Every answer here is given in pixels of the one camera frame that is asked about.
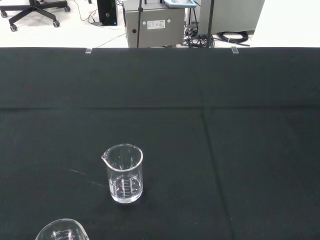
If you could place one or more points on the black bench cloth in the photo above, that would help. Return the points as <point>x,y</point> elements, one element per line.
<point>225,125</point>

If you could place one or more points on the grey metal cabinet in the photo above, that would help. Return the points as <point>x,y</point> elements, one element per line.
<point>155,36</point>

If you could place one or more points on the black tripod pole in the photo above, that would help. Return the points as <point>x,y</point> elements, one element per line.
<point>210,25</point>
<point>139,25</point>

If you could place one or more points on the clear cloth clip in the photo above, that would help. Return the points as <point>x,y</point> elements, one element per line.
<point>234,50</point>
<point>88,50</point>

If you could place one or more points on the blue tray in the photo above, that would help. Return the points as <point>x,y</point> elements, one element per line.
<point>178,3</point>

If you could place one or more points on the black computer tower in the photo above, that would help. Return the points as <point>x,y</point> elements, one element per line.
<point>106,12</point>

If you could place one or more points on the large pale grey cabinet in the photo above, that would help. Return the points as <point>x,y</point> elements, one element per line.
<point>232,15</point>

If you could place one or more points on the black office chair base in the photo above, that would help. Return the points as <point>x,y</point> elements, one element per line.
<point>32,9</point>

